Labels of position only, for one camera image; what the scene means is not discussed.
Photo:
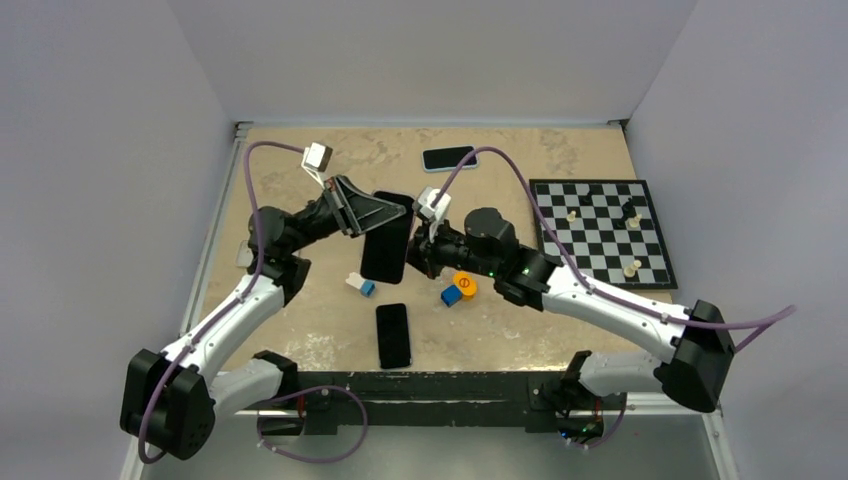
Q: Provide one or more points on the white blue toy block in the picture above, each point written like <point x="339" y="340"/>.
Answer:
<point x="364" y="286"/>

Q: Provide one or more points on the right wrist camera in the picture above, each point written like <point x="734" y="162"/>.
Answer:
<point x="432" y="207"/>

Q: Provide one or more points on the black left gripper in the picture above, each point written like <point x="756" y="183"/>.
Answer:
<point x="356" y="212"/>

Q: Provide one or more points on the orange blue toy block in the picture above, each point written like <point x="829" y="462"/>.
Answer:
<point x="463" y="287"/>

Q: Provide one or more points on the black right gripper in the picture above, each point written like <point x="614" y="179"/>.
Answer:
<point x="424" y="253"/>

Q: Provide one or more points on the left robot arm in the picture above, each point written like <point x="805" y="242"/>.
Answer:
<point x="174" y="396"/>

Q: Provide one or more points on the black white chessboard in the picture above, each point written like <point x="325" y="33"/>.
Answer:
<point x="599" y="250"/>

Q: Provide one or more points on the phone in light-blue case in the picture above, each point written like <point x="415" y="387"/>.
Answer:
<point x="444" y="158"/>

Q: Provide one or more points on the black chess piece right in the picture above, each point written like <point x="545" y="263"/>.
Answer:
<point x="628" y="210"/>

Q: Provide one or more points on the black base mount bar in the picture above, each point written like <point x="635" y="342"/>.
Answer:
<point x="535" y="401"/>

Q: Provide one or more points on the white chess pawn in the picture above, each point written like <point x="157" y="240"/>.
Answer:
<point x="634" y="222"/>

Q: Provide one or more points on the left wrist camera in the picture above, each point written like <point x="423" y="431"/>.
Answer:
<point x="315" y="160"/>

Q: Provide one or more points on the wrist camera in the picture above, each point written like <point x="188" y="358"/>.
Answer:
<point x="315" y="160"/>
<point x="432" y="207"/>

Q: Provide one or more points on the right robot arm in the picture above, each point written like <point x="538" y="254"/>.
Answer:
<point x="687" y="350"/>

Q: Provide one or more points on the black phone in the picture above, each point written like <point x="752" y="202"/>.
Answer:
<point x="393" y="337"/>

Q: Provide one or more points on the white chess piece front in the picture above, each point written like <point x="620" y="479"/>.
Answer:
<point x="631" y="270"/>

